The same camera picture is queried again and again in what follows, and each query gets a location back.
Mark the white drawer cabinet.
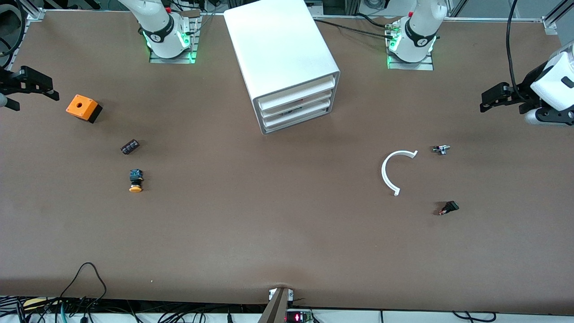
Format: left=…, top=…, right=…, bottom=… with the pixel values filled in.
left=223, top=0, right=340, bottom=135

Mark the orange box with hole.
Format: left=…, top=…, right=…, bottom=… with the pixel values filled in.
left=66, top=94, right=103, bottom=124

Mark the white curved plastic arc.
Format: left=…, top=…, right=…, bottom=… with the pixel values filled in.
left=381, top=150, right=418, bottom=196

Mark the device with red display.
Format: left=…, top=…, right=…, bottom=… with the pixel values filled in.
left=286, top=309, right=313, bottom=323

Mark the aluminium table edge rail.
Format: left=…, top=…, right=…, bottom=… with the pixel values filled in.
left=7, top=18, right=33, bottom=72

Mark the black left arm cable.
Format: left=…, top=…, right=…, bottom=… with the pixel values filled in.
left=505, top=0, right=533, bottom=103

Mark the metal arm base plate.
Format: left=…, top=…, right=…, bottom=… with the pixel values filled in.
left=149, top=11, right=198, bottom=64
left=387, top=18, right=435, bottom=71

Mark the black table cable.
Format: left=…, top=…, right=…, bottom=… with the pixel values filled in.
left=313, top=18, right=391, bottom=39
left=356, top=13, right=391, bottom=29

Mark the black looped cable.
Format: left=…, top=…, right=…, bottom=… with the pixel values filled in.
left=60, top=262, right=108, bottom=310

